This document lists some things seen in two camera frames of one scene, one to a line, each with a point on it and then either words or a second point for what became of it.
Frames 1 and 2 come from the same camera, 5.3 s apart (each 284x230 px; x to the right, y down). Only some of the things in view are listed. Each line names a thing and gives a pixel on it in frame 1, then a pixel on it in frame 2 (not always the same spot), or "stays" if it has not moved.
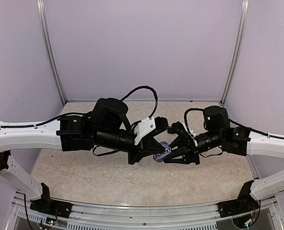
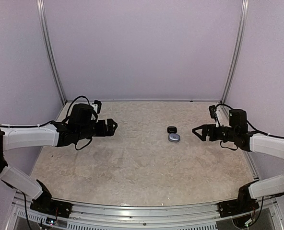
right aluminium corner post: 240,37 stays
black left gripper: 143,151 -> 110,131
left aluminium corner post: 41,10 stays
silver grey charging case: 159,157 -> 174,137
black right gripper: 190,155 -> 206,127
